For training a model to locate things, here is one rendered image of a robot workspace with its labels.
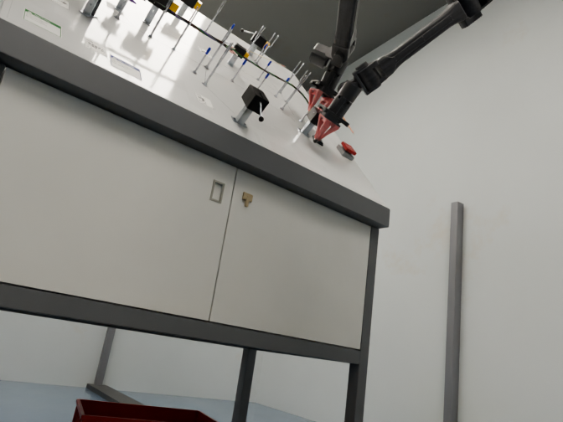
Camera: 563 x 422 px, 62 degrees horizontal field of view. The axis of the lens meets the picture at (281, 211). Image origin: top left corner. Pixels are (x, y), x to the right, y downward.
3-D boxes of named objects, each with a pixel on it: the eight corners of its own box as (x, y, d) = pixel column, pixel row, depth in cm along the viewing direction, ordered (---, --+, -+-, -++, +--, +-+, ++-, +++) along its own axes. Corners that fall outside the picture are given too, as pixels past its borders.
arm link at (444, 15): (469, -19, 141) (487, 12, 144) (459, -13, 147) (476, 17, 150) (355, 66, 141) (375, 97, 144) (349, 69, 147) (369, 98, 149)
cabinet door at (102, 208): (209, 321, 110) (237, 167, 122) (-69, 268, 78) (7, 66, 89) (204, 321, 112) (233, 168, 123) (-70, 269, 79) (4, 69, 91)
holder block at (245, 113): (240, 136, 119) (262, 106, 115) (229, 112, 128) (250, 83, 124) (254, 143, 122) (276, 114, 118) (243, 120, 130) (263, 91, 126)
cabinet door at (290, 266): (362, 349, 142) (373, 226, 154) (211, 321, 110) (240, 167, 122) (355, 349, 144) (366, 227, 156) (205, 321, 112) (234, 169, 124)
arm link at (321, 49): (343, 57, 150) (354, 41, 154) (312, 40, 151) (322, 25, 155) (334, 83, 160) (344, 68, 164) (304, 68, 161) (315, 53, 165)
